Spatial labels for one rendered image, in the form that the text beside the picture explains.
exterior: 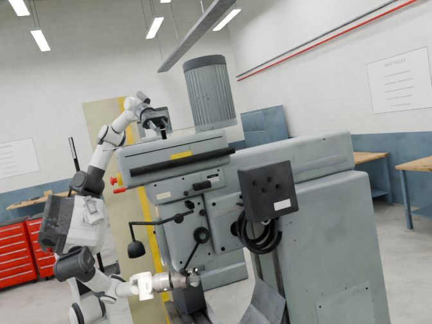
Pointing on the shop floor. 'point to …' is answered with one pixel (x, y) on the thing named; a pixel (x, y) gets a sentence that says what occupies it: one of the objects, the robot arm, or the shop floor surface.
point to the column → (327, 254)
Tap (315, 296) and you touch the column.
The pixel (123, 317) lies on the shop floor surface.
